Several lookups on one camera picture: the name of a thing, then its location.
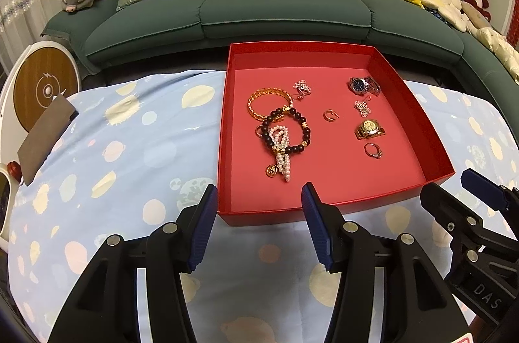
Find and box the red jewelry box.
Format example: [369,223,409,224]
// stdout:
[217,42,455,228]

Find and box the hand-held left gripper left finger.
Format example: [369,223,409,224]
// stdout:
[48,184,220,343]

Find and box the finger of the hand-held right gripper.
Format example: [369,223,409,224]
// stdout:
[461,169,519,230]
[419,182,493,247]

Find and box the red wall hanging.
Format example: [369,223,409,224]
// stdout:
[505,0,519,46]

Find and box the silver dangly earring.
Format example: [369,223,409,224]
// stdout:
[293,79,314,101]

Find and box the white lace curtain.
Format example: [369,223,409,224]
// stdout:
[0,0,69,72]

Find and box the green sofa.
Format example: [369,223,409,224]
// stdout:
[41,0,519,117]

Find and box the red and white card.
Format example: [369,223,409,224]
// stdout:
[446,331,477,343]

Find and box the gold bangle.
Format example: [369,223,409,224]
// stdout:
[247,88,293,122]

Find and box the beige plush cushion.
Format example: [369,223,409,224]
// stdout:
[460,0,489,25]

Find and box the round wood-topped white table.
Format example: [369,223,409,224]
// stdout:
[0,40,82,137]

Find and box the blue planet print blanket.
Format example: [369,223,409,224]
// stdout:
[8,69,519,343]

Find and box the gold wristwatch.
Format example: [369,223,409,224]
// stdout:
[356,119,386,141]

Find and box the pearl bracelet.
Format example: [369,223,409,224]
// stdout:
[265,125,293,183]

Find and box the silver stone ring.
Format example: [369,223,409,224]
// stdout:
[364,142,384,160]

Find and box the silver wristwatch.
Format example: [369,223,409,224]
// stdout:
[347,76,382,97]

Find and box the cream quilted cushion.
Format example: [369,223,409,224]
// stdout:
[466,19,519,84]

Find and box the filigree drop earring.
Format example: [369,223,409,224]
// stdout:
[354,99,372,119]

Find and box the brown cloth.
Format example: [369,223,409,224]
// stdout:
[17,94,78,183]

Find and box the dark bead bracelet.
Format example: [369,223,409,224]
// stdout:
[260,106,313,155]

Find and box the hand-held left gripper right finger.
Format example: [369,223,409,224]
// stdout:
[301,182,471,343]

